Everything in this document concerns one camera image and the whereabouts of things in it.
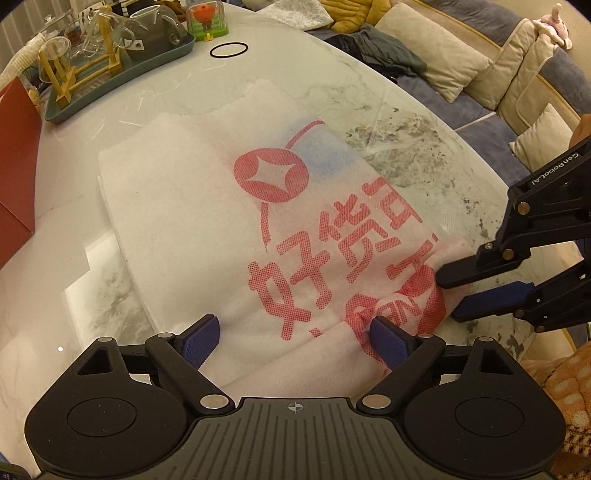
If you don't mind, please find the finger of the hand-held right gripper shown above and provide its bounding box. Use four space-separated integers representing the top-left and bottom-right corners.
435 141 591 291
451 262 591 334

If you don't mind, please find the black rubber band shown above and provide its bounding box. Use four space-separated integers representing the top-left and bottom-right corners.
209 42 251 60

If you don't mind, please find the yellow cat plush toy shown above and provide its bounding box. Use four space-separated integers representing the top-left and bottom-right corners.
321 0 393 22

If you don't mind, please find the grey patterned cloth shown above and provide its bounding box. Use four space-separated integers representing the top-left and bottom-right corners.
256 0 333 31

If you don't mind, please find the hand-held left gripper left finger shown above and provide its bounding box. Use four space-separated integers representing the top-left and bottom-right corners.
76 315 233 411

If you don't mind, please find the pink plush toy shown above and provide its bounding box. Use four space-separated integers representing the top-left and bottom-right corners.
533 2 574 49

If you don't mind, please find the clear plastic bag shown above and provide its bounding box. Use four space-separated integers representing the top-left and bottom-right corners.
0 39 44 88

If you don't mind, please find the white shopping bag red print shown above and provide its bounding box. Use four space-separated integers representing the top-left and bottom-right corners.
97 78 472 388

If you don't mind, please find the large glass pitcher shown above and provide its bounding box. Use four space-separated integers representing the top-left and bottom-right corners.
127 7 188 63

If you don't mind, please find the dotted fleece clothing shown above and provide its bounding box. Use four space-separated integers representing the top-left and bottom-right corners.
522 355 591 480

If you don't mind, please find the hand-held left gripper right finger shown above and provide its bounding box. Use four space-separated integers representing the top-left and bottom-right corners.
358 318 513 411

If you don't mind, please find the clear glass cup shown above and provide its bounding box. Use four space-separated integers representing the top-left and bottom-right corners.
83 9 134 52
39 37 73 71

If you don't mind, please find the red cardboard box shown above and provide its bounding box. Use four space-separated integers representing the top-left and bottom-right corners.
0 76 42 269

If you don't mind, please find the orange toy in clear case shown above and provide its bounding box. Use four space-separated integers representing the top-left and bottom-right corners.
187 0 229 41

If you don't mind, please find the dark grey clothing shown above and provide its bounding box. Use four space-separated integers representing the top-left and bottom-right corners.
330 23 428 80

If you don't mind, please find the blue grey sofa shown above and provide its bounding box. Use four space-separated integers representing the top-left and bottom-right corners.
305 0 591 199

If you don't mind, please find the beige cushion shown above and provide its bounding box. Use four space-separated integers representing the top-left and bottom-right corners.
509 104 583 172
374 4 493 103
464 18 562 114

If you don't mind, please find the green tray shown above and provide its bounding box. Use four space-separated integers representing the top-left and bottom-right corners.
44 34 195 125

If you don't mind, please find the wooden cup rack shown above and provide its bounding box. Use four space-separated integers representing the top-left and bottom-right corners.
38 9 123 105

